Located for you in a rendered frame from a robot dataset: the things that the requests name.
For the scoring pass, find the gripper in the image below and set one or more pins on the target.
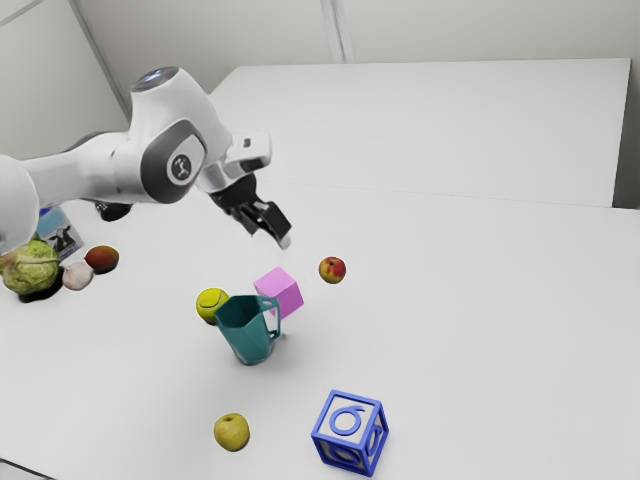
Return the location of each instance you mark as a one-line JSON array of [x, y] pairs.
[[235, 195]]

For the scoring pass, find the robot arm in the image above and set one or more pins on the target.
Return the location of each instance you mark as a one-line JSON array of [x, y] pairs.
[[150, 135]]

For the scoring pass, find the teal faceted mug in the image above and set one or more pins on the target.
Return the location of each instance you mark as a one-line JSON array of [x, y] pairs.
[[247, 330]]

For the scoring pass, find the pink cube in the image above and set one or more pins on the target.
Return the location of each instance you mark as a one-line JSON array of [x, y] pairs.
[[285, 292]]

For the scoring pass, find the red apple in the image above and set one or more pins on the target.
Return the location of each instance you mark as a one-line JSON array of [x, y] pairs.
[[332, 270]]

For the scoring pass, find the yellow tennis ball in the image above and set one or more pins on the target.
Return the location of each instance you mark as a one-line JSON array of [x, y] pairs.
[[209, 304]]

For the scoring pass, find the red-green mango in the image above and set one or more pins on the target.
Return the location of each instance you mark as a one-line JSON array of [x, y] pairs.
[[102, 258]]

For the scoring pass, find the white garlic bulb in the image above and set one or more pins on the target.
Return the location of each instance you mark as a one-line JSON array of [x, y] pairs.
[[77, 276]]

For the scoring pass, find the blue milk carton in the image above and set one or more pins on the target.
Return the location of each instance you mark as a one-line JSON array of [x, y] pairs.
[[60, 232]]

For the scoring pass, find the yellow-green apple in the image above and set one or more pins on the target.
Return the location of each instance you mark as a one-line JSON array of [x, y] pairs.
[[231, 432]]

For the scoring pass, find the blue letter block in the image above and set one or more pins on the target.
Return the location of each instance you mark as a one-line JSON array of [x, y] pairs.
[[350, 432]]

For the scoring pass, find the green cabbage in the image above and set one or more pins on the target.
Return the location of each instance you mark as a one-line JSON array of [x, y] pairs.
[[31, 267]]

